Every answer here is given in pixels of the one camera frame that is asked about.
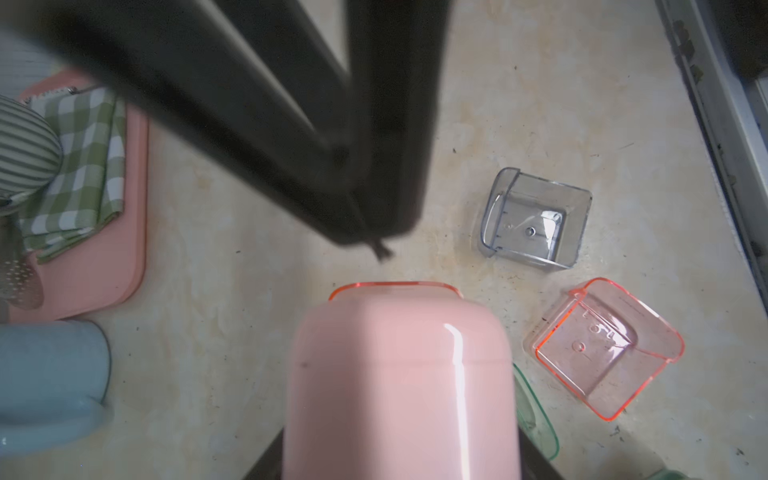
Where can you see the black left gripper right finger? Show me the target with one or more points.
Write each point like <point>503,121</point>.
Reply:
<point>533,464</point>

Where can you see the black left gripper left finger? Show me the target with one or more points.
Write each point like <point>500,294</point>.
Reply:
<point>269,464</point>

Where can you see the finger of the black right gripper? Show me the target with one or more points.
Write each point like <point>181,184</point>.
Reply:
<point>395,52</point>
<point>250,83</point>

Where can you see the green transparent tray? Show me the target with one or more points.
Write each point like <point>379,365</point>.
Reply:
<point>532,419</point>

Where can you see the pink pencil sharpener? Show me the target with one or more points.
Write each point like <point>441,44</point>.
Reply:
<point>400,381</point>

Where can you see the green yellow pencil sharpener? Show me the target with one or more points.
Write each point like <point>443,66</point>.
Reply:
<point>669,474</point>

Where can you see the red transparent tray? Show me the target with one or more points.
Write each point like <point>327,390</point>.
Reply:
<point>604,345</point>

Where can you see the grey transparent tray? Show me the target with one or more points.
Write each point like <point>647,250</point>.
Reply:
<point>534,221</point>

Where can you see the pink serving tray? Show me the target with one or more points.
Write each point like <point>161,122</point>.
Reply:
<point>107,268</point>

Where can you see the green checkered cloth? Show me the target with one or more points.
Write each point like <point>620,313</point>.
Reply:
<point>89,191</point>

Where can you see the striped ceramic cup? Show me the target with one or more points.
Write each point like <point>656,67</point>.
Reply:
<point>31,154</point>

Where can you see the light blue mug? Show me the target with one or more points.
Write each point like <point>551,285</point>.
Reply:
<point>54,378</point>

